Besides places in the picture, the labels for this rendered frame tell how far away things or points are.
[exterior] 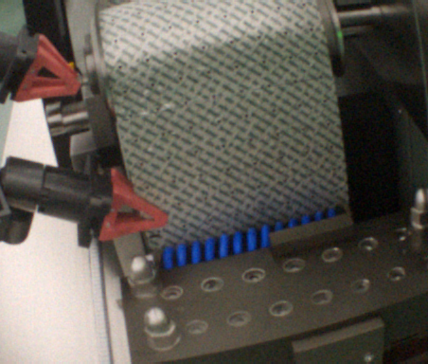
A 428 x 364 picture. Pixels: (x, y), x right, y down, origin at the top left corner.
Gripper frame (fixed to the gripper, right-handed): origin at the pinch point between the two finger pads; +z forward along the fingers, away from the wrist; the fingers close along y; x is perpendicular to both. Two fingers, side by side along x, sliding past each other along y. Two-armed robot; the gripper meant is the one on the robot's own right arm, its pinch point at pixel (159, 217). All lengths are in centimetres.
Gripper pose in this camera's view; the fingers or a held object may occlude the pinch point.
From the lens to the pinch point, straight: 96.5
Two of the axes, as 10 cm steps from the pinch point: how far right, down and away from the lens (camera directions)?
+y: 1.4, 5.2, -8.4
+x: 3.3, -8.3, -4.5
